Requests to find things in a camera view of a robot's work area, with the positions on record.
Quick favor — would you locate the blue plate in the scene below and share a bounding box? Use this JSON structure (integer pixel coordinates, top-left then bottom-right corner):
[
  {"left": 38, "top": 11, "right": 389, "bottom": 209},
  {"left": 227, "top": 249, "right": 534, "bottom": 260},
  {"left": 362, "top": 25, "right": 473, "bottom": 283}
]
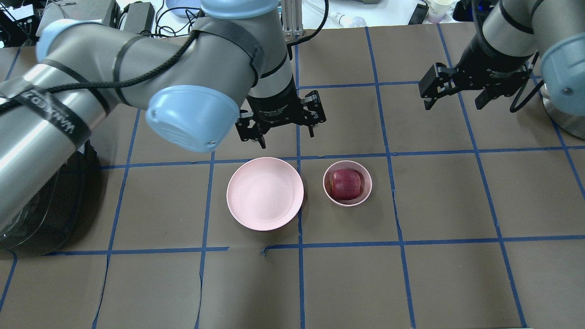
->
[{"left": 165, "top": 0, "right": 201, "bottom": 17}]

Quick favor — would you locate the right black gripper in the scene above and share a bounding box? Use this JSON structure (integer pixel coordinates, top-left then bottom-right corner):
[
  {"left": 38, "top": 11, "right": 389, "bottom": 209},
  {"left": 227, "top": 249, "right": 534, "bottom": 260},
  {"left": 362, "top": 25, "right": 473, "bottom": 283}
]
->
[{"left": 419, "top": 39, "right": 531, "bottom": 111}]

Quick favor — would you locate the black power adapter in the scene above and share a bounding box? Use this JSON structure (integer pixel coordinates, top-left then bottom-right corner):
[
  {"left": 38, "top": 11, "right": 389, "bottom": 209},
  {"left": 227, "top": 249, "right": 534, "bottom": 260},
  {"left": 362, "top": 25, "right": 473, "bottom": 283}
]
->
[{"left": 119, "top": 1, "right": 154, "bottom": 35}]

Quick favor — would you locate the purple white cup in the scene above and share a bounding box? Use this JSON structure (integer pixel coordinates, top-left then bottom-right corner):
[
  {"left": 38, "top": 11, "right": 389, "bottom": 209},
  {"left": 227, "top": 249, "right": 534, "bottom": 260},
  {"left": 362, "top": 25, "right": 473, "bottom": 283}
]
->
[{"left": 426, "top": 0, "right": 455, "bottom": 24}]

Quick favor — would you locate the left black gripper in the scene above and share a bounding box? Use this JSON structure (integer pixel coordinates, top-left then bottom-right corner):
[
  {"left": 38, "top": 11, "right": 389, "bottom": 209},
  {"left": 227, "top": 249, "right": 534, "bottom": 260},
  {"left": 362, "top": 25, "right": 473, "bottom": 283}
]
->
[{"left": 235, "top": 78, "right": 327, "bottom": 149}]

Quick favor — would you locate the aluminium frame post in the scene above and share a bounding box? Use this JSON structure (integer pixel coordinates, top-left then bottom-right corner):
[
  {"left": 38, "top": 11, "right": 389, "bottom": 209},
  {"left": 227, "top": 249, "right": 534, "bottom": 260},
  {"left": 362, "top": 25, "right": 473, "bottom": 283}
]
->
[{"left": 279, "top": 0, "right": 304, "bottom": 38}]

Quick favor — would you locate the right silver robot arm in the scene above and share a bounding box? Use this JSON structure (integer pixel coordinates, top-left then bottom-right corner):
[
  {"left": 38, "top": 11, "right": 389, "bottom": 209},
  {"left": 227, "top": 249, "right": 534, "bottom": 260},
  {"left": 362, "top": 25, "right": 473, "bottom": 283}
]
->
[{"left": 418, "top": 0, "right": 585, "bottom": 139}]

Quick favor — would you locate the pink plate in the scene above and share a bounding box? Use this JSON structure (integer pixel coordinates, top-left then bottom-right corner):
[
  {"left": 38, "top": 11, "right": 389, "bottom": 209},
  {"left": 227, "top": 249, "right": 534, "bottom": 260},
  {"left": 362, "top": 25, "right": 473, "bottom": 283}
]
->
[{"left": 226, "top": 158, "right": 304, "bottom": 231}]

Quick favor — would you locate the pink bowl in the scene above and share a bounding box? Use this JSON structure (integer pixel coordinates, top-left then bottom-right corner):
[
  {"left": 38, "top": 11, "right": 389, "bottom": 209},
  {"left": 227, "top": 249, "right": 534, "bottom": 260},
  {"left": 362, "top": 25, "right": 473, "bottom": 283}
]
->
[{"left": 322, "top": 160, "right": 373, "bottom": 207}]

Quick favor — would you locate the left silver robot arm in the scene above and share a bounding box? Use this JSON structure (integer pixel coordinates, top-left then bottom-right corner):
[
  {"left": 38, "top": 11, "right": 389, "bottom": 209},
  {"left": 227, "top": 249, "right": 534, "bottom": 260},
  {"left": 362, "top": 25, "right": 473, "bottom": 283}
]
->
[{"left": 0, "top": 0, "right": 326, "bottom": 225}]

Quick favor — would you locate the red apple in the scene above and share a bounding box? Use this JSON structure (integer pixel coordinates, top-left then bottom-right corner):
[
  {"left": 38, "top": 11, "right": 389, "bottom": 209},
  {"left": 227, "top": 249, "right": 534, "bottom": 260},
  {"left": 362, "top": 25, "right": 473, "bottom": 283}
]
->
[{"left": 330, "top": 169, "right": 362, "bottom": 201}]

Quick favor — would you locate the dark grey rice cooker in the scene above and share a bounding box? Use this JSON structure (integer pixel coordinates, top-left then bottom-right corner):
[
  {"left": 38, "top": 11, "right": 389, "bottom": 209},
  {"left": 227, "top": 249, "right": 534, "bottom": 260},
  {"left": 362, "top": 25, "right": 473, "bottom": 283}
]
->
[{"left": 0, "top": 140, "right": 101, "bottom": 260}]

